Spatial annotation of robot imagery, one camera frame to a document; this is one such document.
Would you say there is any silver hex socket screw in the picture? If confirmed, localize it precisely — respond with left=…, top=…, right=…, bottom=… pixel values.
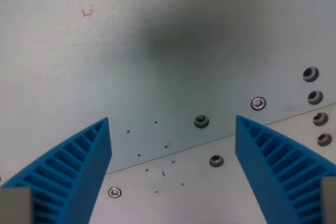
left=250, top=97, right=267, bottom=110
left=108, top=186, right=122, bottom=198

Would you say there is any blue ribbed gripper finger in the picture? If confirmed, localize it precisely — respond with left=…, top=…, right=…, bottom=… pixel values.
left=0, top=116, right=113, bottom=224
left=235, top=115, right=336, bottom=224

